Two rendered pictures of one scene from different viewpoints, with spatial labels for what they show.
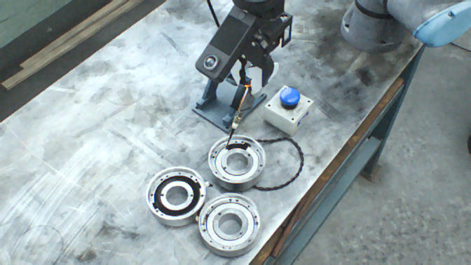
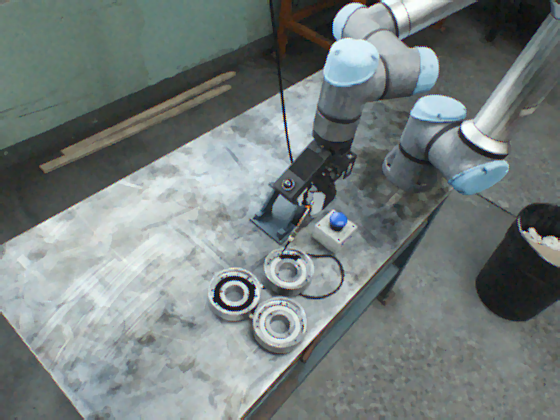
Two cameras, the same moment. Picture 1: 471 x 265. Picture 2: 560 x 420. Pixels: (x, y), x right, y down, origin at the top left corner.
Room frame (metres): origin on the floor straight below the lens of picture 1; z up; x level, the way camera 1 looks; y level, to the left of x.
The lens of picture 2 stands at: (-0.07, 0.10, 1.60)
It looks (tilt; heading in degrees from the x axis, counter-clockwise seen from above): 49 degrees down; 353
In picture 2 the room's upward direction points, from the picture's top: 9 degrees clockwise
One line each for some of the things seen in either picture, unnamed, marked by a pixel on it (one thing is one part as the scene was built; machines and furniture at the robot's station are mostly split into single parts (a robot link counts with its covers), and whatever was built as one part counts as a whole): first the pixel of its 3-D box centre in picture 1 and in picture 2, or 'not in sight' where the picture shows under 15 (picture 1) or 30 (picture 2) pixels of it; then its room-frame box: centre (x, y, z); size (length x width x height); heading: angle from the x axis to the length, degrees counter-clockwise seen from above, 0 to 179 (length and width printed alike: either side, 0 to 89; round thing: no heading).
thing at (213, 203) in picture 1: (230, 226); (279, 325); (0.32, 0.01, 0.82); 0.10 x 0.10 x 0.04
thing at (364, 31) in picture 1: (376, 15); (415, 159); (0.81, -0.35, 0.85); 0.15 x 0.15 x 0.10
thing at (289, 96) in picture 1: (289, 102); (336, 224); (0.56, -0.12, 0.85); 0.04 x 0.04 x 0.05
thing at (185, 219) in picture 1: (177, 198); (234, 295); (0.38, 0.10, 0.82); 0.10 x 0.10 x 0.04
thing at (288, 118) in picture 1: (289, 109); (335, 230); (0.57, -0.12, 0.82); 0.08 x 0.07 x 0.05; 138
